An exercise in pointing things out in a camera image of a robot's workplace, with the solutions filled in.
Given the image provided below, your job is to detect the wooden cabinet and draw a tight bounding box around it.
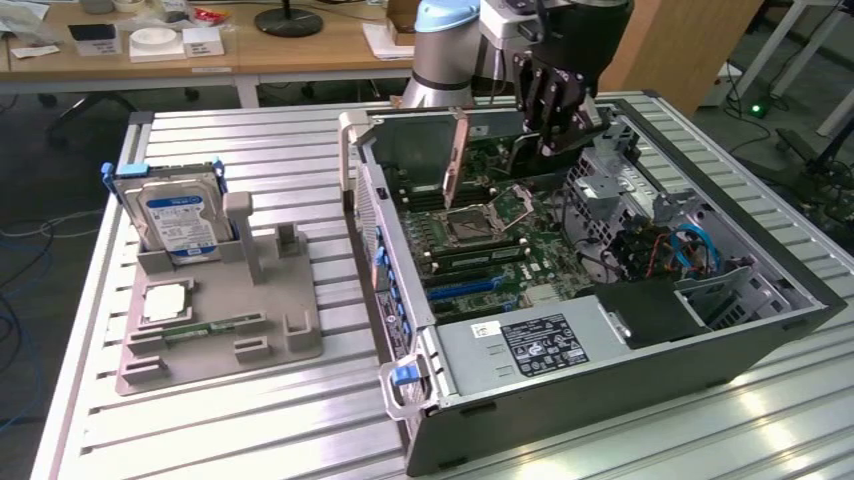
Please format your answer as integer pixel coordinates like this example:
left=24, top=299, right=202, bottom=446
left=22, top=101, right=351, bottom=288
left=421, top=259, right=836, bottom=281
left=596, top=0, right=767, bottom=117

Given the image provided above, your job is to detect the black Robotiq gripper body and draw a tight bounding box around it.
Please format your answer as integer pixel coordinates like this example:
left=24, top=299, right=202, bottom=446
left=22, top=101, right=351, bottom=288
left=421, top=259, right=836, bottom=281
left=532, top=0, right=633, bottom=96

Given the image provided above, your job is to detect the blue card retainer bar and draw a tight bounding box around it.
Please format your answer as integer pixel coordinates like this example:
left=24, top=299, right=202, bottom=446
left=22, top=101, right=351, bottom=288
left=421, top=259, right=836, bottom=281
left=371, top=225, right=409, bottom=344

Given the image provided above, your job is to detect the white table frame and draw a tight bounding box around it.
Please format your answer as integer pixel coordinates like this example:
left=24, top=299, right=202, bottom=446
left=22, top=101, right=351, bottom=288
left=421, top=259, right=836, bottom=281
left=730, top=0, right=854, bottom=137

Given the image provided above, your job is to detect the CPU socket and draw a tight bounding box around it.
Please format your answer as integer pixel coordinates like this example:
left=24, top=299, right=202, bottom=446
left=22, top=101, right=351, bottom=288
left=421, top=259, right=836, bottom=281
left=443, top=204, right=500, bottom=246

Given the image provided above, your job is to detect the silver CPU chip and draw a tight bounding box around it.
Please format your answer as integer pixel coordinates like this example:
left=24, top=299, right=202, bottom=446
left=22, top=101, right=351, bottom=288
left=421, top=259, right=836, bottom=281
left=142, top=287, right=193, bottom=324

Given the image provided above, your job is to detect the grey printed parts rack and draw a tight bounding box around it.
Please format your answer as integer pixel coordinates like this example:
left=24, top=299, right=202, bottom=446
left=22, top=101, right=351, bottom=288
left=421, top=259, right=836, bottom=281
left=113, top=192, right=327, bottom=398

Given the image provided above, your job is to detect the black round lamp base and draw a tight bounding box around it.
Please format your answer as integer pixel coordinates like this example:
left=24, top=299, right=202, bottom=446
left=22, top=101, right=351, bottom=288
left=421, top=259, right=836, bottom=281
left=252, top=0, right=325, bottom=39

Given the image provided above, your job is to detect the grey power supply unit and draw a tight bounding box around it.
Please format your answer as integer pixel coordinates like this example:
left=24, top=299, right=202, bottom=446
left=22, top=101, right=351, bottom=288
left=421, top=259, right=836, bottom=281
left=431, top=294, right=632, bottom=397

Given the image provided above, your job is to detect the open black PC case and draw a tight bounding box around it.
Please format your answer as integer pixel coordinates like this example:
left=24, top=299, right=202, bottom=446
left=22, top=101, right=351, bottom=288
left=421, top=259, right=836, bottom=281
left=336, top=97, right=848, bottom=479

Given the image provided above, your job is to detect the white round holder block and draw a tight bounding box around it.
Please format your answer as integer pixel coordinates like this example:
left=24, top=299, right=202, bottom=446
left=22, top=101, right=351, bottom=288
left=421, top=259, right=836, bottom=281
left=128, top=27, right=186, bottom=64

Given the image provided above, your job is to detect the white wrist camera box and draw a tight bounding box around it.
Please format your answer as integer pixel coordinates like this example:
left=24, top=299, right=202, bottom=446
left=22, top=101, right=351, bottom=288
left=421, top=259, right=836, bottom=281
left=479, top=0, right=556, bottom=50

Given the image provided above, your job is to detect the green RAM stick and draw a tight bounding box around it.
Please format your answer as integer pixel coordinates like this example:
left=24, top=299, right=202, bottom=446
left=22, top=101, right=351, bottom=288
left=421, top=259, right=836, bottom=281
left=158, top=319, right=260, bottom=342

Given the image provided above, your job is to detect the brown cardboard box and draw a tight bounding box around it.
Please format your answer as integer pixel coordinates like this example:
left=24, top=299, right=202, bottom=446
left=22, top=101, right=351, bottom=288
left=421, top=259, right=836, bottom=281
left=385, top=0, right=423, bottom=34

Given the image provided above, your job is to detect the blue expansion slot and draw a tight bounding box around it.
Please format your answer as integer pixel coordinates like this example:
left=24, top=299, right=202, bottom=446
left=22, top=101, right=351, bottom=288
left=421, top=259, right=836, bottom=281
left=424, top=277, right=513, bottom=302

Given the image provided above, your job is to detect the blue wire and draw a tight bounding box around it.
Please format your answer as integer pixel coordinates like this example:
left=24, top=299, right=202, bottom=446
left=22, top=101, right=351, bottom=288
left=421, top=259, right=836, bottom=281
left=668, top=226, right=723, bottom=275

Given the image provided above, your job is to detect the black plastic shroud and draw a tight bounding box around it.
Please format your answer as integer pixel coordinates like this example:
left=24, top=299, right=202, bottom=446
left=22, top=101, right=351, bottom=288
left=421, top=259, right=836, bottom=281
left=595, top=279, right=713, bottom=350

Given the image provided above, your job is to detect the silver chipset heatsink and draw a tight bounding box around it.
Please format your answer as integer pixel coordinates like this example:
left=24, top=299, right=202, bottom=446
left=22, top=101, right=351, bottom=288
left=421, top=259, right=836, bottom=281
left=525, top=287, right=573, bottom=308

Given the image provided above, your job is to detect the hard disk in blue caddy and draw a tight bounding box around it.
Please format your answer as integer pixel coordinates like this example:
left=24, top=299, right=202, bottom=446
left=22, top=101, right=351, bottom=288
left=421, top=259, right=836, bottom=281
left=98, top=155, right=232, bottom=251

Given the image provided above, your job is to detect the metal socket cover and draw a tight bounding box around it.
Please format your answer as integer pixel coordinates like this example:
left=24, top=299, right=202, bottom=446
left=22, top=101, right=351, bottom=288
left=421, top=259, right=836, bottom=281
left=489, top=183, right=536, bottom=234

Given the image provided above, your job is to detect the hard disk with blue label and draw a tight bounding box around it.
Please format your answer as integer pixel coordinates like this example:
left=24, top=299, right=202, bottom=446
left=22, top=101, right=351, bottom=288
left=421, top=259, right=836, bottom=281
left=134, top=179, right=226, bottom=266

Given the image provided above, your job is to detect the small white box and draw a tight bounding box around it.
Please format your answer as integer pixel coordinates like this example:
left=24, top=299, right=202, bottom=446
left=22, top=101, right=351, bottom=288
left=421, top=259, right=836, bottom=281
left=181, top=26, right=224, bottom=58

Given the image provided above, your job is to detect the GPU card with metal bracket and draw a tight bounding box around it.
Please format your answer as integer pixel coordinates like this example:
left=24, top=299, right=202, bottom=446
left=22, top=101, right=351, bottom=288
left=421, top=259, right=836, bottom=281
left=441, top=106, right=619, bottom=210

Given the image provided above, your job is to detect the perforated metal drive cage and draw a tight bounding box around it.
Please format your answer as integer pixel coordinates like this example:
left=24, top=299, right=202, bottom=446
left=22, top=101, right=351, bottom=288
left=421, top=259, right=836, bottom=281
left=564, top=119, right=668, bottom=256

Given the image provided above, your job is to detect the white box with black top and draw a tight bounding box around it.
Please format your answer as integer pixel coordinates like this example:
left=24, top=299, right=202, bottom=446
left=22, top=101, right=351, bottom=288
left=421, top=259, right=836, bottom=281
left=68, top=23, right=122, bottom=57

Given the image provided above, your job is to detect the grey disk bay bracket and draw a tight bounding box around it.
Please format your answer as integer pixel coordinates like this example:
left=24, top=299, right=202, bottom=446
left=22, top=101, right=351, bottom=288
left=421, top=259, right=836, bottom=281
left=672, top=264, right=802, bottom=334

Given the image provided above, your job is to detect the white paper stack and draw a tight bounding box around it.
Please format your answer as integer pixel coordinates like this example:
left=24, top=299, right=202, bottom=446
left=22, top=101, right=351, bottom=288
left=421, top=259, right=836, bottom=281
left=361, top=22, right=416, bottom=61

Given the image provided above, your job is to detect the green Dell motherboard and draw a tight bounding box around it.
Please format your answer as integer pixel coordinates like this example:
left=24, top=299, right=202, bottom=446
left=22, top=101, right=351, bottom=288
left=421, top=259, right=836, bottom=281
left=396, top=134, right=601, bottom=324

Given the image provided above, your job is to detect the wooden desk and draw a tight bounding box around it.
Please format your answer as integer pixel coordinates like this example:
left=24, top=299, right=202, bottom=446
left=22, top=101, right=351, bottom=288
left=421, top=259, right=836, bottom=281
left=0, top=0, right=601, bottom=96

